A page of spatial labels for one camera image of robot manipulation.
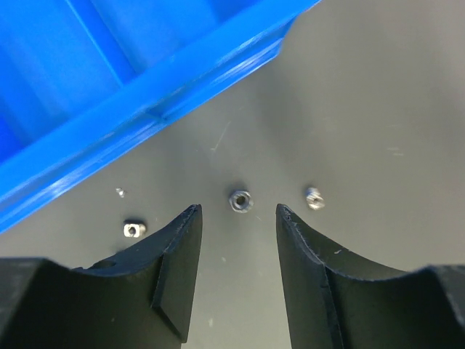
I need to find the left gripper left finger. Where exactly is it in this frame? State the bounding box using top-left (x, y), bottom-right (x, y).
top-left (1, 205), bottom-right (203, 348)

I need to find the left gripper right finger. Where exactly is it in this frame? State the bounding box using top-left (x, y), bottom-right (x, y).
top-left (276, 204), bottom-right (464, 348)

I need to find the small silver t-nut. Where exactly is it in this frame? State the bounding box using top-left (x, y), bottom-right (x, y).
top-left (123, 220), bottom-right (147, 238)

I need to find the silver hex nut right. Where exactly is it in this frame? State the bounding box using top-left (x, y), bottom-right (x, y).
top-left (305, 186), bottom-right (325, 210)

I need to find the silver hex nut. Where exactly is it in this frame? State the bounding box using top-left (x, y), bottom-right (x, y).
top-left (305, 186), bottom-right (325, 210)
top-left (228, 190), bottom-right (254, 213)

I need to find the blue plastic divided bin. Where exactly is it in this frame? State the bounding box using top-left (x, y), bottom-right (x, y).
top-left (1, 1), bottom-right (313, 230)

